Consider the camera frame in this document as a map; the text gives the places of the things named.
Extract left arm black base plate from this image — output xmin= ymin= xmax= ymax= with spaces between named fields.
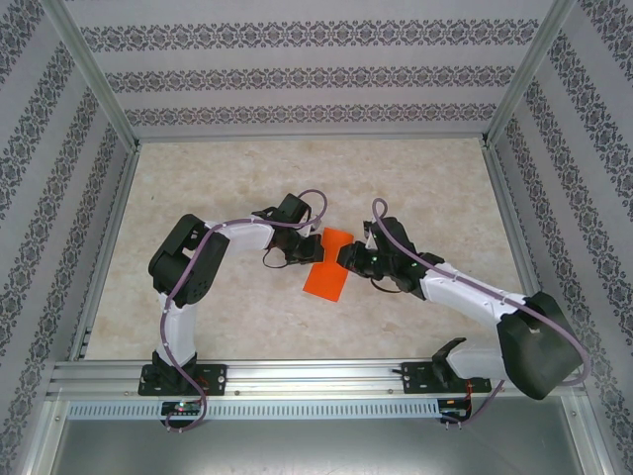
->
xmin=137 ymin=363 xmax=228 ymax=397

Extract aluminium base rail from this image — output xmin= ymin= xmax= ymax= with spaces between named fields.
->
xmin=46 ymin=359 xmax=589 ymax=397

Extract circuit board with green light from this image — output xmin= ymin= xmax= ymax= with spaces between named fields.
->
xmin=161 ymin=401 xmax=202 ymax=417

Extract orange paper sheet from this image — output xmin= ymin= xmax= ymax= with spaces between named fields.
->
xmin=302 ymin=227 xmax=356 ymax=303

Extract right aluminium frame post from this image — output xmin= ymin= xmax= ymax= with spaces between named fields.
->
xmin=482 ymin=0 xmax=583 ymax=149

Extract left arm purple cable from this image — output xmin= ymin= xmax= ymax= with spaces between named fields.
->
xmin=160 ymin=189 xmax=330 ymax=435

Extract right aluminium side rail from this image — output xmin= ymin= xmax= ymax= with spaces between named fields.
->
xmin=482 ymin=142 xmax=548 ymax=308

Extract left aluminium frame post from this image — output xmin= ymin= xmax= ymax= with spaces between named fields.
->
xmin=39 ymin=0 xmax=142 ymax=149

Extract aluminium side rail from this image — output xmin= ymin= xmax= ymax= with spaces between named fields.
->
xmin=482 ymin=142 xmax=548 ymax=308
xmin=66 ymin=142 xmax=144 ymax=362

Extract aluminium frame post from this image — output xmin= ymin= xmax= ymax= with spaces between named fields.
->
xmin=39 ymin=0 xmax=142 ymax=149
xmin=482 ymin=0 xmax=583 ymax=149

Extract grey metal sheet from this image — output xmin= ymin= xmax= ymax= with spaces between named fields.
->
xmin=29 ymin=395 xmax=609 ymax=475

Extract slotted grey cable duct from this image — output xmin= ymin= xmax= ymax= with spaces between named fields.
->
xmin=66 ymin=399 xmax=441 ymax=421

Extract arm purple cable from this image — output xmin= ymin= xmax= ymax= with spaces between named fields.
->
xmin=370 ymin=197 xmax=592 ymax=431
xmin=160 ymin=189 xmax=330 ymax=435

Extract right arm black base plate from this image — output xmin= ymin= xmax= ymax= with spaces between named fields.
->
xmin=401 ymin=360 xmax=494 ymax=396

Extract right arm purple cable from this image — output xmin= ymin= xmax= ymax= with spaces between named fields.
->
xmin=370 ymin=197 xmax=592 ymax=431

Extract aluminium rail along wall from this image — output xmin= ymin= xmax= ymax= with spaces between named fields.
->
xmin=133 ymin=131 xmax=491 ymax=144

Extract left aluminium side rail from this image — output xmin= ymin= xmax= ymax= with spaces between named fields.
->
xmin=66 ymin=142 xmax=144 ymax=362

